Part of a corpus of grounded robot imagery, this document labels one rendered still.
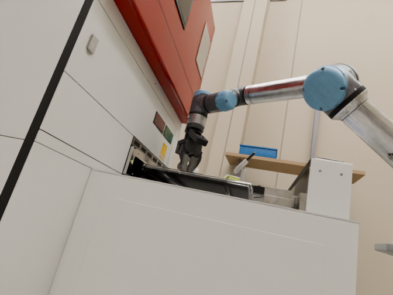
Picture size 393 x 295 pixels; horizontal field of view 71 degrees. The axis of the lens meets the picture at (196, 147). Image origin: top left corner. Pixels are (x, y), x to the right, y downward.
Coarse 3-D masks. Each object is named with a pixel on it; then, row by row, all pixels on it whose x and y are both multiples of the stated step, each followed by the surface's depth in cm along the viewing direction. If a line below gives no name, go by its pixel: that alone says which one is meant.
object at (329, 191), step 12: (312, 168) 66; (324, 168) 66; (336, 168) 65; (348, 168) 65; (312, 180) 65; (324, 180) 65; (336, 180) 64; (348, 180) 64; (312, 192) 65; (324, 192) 64; (336, 192) 64; (348, 192) 63; (312, 204) 64; (324, 204) 63; (336, 204) 63; (348, 204) 62; (336, 216) 62; (348, 216) 62
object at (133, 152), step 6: (132, 150) 88; (138, 150) 92; (132, 156) 89; (138, 156) 93; (144, 156) 98; (126, 162) 87; (132, 162) 89; (144, 162) 99; (150, 162) 104; (126, 168) 87; (126, 174) 87; (132, 174) 90; (138, 174) 95
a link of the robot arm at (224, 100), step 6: (228, 90) 101; (210, 96) 104; (216, 96) 101; (222, 96) 99; (228, 96) 99; (234, 96) 102; (204, 102) 105; (210, 102) 103; (216, 102) 101; (222, 102) 100; (228, 102) 99; (234, 102) 102; (204, 108) 106; (210, 108) 104; (216, 108) 103; (222, 108) 101; (228, 108) 100
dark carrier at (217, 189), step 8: (160, 176) 104; (176, 176) 97; (184, 176) 93; (184, 184) 110; (192, 184) 106; (200, 184) 102; (208, 184) 98; (216, 184) 94; (232, 184) 88; (216, 192) 110; (224, 192) 106; (232, 192) 102; (240, 192) 98; (248, 192) 96
